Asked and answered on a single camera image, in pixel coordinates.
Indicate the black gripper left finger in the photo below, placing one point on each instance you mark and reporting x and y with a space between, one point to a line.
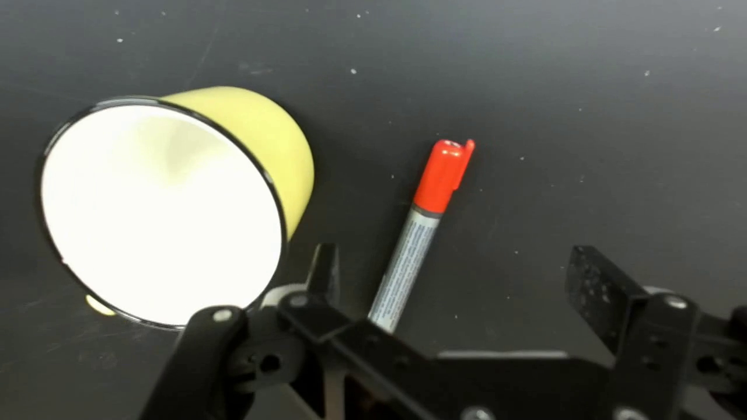
311 351

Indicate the blue marker with red cap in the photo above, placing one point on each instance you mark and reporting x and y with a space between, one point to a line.
422 229

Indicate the yellow enamel mug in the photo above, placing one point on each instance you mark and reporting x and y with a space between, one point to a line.
165 212

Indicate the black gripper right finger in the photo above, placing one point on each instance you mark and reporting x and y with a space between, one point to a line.
662 351

